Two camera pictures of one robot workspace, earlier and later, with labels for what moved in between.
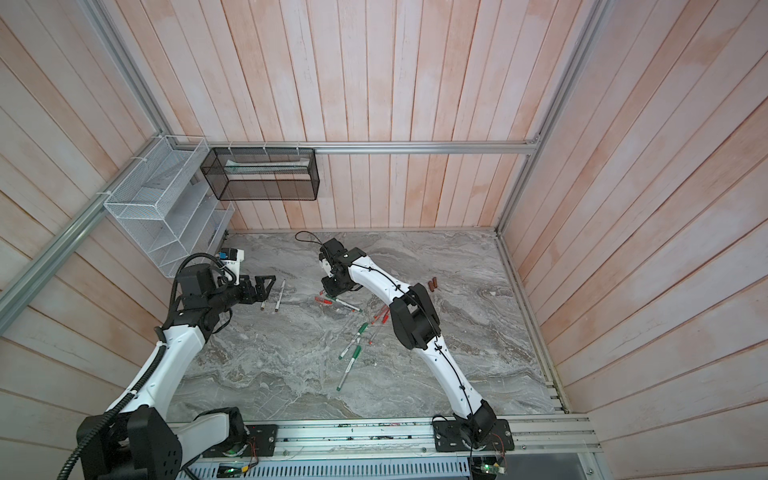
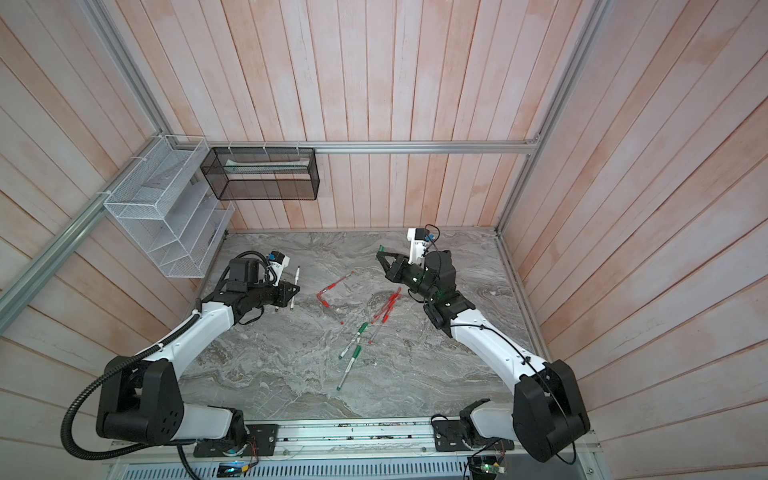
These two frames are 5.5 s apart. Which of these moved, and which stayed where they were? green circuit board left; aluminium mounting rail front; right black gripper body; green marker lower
Moved: right black gripper body
Stayed: green circuit board left; green marker lower; aluminium mounting rail front
